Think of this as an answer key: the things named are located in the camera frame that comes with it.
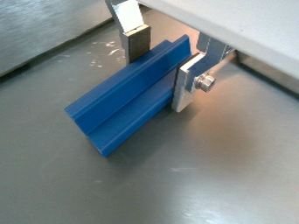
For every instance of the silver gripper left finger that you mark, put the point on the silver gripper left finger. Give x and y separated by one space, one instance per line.
134 31

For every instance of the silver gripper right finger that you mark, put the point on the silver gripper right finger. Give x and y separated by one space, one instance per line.
193 75

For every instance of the blue star prism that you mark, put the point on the blue star prism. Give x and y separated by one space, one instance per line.
121 104

